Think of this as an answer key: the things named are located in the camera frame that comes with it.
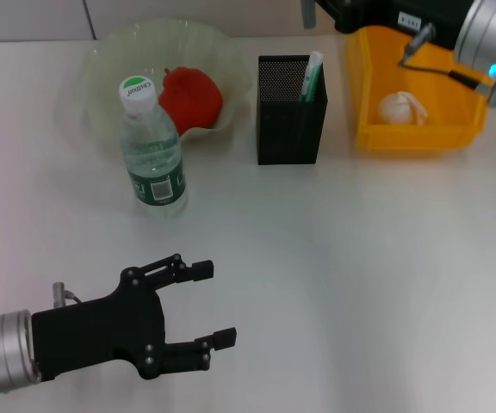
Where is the left arm gripper cable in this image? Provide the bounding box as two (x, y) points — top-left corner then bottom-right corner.
(52, 281), (84, 309)

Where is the pale green glass fruit plate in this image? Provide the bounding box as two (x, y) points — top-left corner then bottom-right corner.
(77, 19), (252, 142)

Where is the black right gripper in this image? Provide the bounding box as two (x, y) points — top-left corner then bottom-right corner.
(315, 0), (475, 48)

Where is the green utility knife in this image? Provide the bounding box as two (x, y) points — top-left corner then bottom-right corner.
(299, 51), (325, 105)

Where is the black mesh pen holder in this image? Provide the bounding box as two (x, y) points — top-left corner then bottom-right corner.
(255, 53), (331, 166)

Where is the white paper ball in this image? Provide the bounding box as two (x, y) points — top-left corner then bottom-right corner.
(378, 90), (430, 126)

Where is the right arm gripper cable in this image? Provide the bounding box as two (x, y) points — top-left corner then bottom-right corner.
(397, 23), (496, 108)

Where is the arm gripper cable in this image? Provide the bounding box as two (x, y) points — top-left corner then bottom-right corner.
(397, 23), (496, 108)
(52, 281), (84, 309)

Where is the clear green-label water bottle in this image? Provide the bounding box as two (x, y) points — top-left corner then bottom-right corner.
(117, 75), (189, 207)

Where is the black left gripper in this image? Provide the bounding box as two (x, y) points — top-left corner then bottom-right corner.
(31, 253), (238, 382)

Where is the red orange fruit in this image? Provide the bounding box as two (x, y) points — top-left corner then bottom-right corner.
(158, 65), (225, 137)

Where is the yellow plastic bin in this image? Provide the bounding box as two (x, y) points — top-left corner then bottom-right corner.
(344, 25), (490, 151)

